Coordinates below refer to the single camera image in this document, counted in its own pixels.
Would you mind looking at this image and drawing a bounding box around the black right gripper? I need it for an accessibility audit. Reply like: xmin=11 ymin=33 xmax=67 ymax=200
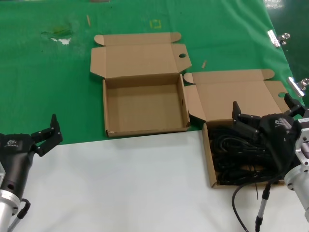
xmin=231 ymin=92 xmax=307 ymax=173

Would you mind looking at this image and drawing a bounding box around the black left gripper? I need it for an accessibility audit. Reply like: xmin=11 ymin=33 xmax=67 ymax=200
xmin=0 ymin=113 xmax=64 ymax=197

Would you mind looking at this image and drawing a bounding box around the cardboard box with round hole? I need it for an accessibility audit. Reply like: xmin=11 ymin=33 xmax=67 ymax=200
xmin=90 ymin=32 xmax=193 ymax=139

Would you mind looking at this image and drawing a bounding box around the silver binder clip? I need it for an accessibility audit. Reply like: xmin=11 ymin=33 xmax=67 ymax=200
xmin=286 ymin=77 xmax=309 ymax=98
xmin=267 ymin=30 xmax=291 ymax=48

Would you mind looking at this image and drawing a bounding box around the green table cloth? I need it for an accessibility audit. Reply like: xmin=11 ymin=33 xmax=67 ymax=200
xmin=0 ymin=0 xmax=308 ymax=147

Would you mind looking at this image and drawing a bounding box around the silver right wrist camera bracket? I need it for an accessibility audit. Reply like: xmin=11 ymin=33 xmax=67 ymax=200
xmin=294 ymin=106 xmax=309 ymax=168

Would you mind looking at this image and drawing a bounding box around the cardboard box holding cables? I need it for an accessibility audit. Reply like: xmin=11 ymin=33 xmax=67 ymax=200
xmin=183 ymin=69 xmax=297 ymax=189

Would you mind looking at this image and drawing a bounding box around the grey left wrist camera bracket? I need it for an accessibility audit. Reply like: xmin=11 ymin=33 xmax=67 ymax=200
xmin=0 ymin=162 xmax=6 ymax=186

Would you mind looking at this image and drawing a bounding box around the pile of black power cables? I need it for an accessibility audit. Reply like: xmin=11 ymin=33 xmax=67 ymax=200
xmin=209 ymin=135 xmax=286 ymax=184

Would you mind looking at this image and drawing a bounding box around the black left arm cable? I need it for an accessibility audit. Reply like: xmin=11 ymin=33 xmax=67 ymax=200
xmin=6 ymin=197 xmax=31 ymax=232

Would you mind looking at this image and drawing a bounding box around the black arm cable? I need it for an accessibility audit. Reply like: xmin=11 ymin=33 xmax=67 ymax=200
xmin=231 ymin=173 xmax=287 ymax=232
xmin=6 ymin=197 xmax=31 ymax=232

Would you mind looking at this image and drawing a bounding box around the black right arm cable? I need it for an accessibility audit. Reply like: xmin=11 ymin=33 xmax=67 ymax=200
xmin=231 ymin=173 xmax=287 ymax=232

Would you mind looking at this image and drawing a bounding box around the cable with silver plug connector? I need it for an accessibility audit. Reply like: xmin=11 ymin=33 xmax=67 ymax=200
xmin=255 ymin=182 xmax=272 ymax=232

